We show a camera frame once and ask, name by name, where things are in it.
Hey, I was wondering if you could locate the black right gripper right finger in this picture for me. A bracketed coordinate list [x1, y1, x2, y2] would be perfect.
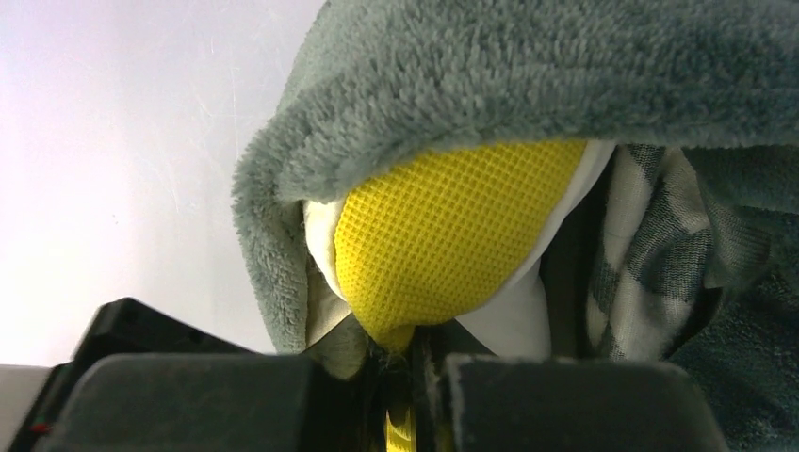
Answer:
[415, 327, 727, 452]

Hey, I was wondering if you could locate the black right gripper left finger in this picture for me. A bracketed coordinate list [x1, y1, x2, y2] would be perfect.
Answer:
[8, 298, 368, 451]

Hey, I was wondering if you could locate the white and yellow pillow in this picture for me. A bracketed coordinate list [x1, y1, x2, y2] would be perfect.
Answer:
[303, 140, 614, 377]

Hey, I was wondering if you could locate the zebra and grey pillowcase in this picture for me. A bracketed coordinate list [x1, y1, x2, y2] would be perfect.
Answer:
[233, 1, 798, 451]

